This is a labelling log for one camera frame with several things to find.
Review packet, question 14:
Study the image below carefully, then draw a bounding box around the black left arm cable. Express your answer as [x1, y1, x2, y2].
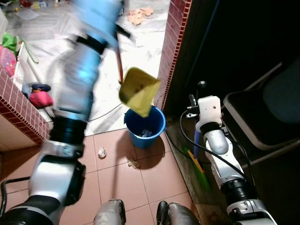
[0, 176, 31, 217]

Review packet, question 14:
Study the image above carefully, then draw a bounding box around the white rack frame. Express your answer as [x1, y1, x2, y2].
[13, 41, 50, 119]

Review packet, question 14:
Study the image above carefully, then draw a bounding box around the grey robot leg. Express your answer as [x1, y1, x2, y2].
[93, 199, 126, 225]
[157, 201, 200, 225]

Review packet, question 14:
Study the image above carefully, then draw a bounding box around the orange cloth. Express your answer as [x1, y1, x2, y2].
[127, 7, 154, 26]

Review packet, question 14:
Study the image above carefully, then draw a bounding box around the blue cord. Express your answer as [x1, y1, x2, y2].
[185, 0, 221, 90]

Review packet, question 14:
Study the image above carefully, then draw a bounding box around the blue-handled green broom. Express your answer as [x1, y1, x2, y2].
[187, 130, 211, 190]

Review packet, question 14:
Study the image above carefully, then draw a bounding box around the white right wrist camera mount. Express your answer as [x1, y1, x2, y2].
[196, 96, 222, 132]

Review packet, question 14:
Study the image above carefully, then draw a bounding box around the green cloth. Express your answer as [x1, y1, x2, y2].
[2, 32, 39, 64]

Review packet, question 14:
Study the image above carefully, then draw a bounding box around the black floor cable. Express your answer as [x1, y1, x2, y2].
[87, 103, 127, 123]

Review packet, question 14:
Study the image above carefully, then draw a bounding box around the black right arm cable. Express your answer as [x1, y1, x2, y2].
[180, 110, 256, 188]

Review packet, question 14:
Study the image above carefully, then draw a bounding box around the yellow dustpan with brown handle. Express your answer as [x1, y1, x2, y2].
[114, 45, 161, 118]

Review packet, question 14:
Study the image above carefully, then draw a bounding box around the blue plastic bucket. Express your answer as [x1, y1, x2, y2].
[124, 105, 166, 149]

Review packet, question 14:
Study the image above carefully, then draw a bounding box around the red and blue toy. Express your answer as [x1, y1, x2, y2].
[29, 83, 54, 109]

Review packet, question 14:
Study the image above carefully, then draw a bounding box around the pale left wrist camera mount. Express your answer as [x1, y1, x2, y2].
[75, 0, 126, 50]

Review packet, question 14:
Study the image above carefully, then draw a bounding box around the black folding chair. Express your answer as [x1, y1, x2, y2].
[222, 61, 300, 165]

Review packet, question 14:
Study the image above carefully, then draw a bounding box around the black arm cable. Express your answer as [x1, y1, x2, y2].
[180, 110, 256, 188]
[0, 176, 31, 217]

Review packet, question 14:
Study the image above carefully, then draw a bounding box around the grey left robot leg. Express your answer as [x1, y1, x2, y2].
[93, 199, 126, 225]

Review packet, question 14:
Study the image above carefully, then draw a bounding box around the grey right robot leg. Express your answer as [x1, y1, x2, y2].
[157, 201, 200, 225]

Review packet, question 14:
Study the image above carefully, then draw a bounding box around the pink bag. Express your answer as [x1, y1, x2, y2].
[0, 47, 17, 78]

